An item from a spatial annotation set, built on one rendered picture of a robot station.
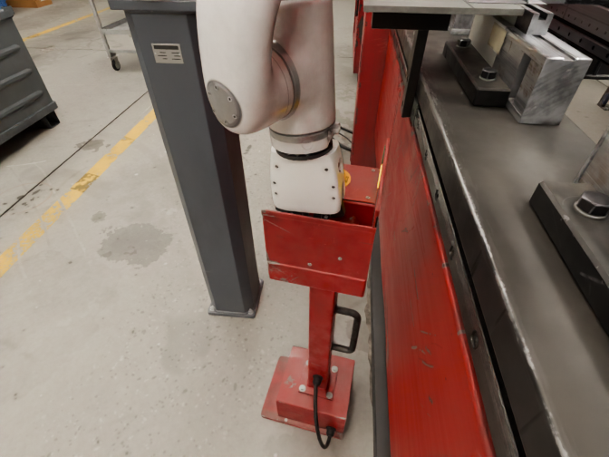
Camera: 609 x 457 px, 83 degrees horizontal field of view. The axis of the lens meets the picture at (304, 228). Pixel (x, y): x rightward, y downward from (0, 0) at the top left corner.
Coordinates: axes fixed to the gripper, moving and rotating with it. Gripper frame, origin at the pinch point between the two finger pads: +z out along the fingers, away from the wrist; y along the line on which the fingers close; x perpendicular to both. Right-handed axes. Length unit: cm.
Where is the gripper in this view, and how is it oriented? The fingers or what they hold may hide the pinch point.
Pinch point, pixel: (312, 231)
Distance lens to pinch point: 55.0
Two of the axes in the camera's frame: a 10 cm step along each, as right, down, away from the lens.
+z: 0.8, 7.6, 6.5
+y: -9.6, -1.0, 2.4
